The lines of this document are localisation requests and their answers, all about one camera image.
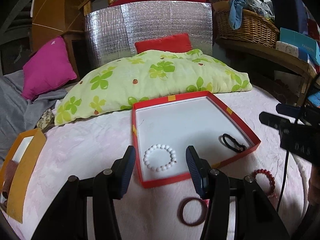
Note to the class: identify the blue cloth in basket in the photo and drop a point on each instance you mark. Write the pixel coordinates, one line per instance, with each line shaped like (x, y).
(235, 13)

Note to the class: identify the magenta cushion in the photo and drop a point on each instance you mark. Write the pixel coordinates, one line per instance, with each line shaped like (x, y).
(49, 69)

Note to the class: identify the wooden shelf table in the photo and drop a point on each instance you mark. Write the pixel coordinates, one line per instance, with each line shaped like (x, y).
(299, 67)

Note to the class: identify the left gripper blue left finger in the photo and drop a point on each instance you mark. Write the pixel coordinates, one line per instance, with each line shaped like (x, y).
(121, 173)

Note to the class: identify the grey blanket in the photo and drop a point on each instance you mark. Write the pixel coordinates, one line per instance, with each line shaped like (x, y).
(18, 114)

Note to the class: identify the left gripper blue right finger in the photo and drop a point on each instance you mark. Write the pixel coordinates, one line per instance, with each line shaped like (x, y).
(199, 170)

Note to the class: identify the silver foil insulation sheet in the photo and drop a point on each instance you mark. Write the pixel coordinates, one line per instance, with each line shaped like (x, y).
(112, 32)

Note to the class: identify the teal cardboard box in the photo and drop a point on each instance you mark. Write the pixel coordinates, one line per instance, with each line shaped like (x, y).
(301, 41)

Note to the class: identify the red shallow box tray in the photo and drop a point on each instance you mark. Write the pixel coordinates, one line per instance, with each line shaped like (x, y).
(163, 128)

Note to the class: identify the red cushion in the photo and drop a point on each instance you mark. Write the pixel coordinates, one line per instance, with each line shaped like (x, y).
(178, 43)

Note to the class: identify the green clover print pillow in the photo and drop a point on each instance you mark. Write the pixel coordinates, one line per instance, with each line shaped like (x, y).
(121, 83)

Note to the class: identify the person right hand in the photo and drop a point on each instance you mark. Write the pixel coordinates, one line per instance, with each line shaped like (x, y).
(314, 187)

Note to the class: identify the brown wooden cabinet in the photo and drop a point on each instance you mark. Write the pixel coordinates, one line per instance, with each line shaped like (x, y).
(52, 18)

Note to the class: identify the wicker basket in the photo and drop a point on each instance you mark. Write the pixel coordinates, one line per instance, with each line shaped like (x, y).
(254, 28)

